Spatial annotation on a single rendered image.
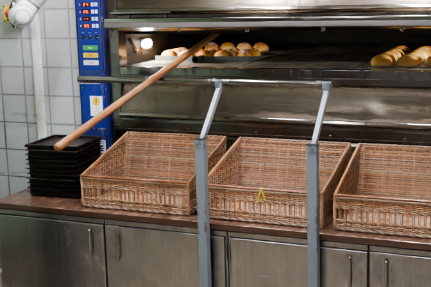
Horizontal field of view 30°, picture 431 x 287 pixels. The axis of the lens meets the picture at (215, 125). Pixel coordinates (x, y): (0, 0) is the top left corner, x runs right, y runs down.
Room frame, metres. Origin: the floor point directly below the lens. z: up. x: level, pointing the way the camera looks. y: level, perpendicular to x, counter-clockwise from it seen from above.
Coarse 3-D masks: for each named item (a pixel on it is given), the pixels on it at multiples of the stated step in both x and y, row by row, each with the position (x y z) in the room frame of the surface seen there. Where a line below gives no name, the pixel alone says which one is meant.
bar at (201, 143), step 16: (80, 80) 3.74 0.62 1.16; (96, 80) 3.71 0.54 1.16; (112, 80) 3.68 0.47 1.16; (128, 80) 3.64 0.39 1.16; (144, 80) 3.61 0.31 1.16; (160, 80) 3.58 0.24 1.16; (176, 80) 3.55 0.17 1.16; (192, 80) 3.52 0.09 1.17; (208, 80) 3.49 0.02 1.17; (224, 80) 3.46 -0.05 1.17; (240, 80) 3.43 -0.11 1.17; (256, 80) 3.41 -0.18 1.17; (272, 80) 3.38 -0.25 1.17; (288, 80) 3.35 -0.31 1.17; (304, 80) 3.33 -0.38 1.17; (208, 112) 3.38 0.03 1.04; (320, 112) 3.20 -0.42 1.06; (208, 128) 3.33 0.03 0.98; (320, 128) 3.16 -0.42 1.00; (208, 192) 3.29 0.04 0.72; (208, 208) 3.28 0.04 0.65; (208, 224) 3.28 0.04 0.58; (208, 240) 3.27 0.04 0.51; (208, 256) 3.27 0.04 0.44; (208, 272) 3.26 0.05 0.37
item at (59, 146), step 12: (216, 36) 4.26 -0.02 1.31; (192, 48) 3.96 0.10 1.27; (180, 60) 3.79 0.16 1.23; (156, 72) 3.57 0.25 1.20; (144, 84) 3.41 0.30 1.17; (132, 96) 3.29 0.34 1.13; (108, 108) 3.11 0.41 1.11; (96, 120) 3.00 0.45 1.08; (72, 132) 2.86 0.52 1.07; (84, 132) 2.90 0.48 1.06; (60, 144) 2.75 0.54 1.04
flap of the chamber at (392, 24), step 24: (120, 24) 3.91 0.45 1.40; (144, 24) 3.86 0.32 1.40; (168, 24) 3.81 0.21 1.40; (192, 24) 3.76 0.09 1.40; (216, 24) 3.72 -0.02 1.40; (240, 24) 3.67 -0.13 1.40; (264, 24) 3.62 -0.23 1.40; (288, 24) 3.58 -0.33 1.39; (312, 24) 3.54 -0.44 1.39; (336, 24) 3.49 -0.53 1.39; (360, 24) 3.45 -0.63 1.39; (384, 24) 3.41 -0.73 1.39; (408, 24) 3.37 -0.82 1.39
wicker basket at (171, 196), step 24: (120, 144) 3.96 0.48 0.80; (144, 144) 3.99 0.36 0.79; (168, 144) 3.94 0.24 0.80; (192, 144) 3.89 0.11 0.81; (216, 144) 3.84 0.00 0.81; (96, 168) 3.74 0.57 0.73; (120, 168) 3.95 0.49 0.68; (144, 168) 3.95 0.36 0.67; (168, 168) 3.90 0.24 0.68; (192, 168) 3.85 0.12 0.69; (96, 192) 3.73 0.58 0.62; (120, 192) 3.54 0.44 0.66; (144, 192) 3.49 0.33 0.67; (168, 192) 3.44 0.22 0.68; (192, 192) 3.45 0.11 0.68
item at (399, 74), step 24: (144, 72) 4.03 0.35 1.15; (168, 72) 3.98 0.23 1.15; (192, 72) 3.93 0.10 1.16; (216, 72) 3.88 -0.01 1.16; (240, 72) 3.83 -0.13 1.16; (264, 72) 3.78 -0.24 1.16; (288, 72) 3.74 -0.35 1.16; (312, 72) 3.69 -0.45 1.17; (336, 72) 3.65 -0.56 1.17; (360, 72) 3.60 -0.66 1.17; (384, 72) 3.56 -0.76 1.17; (408, 72) 3.52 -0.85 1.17
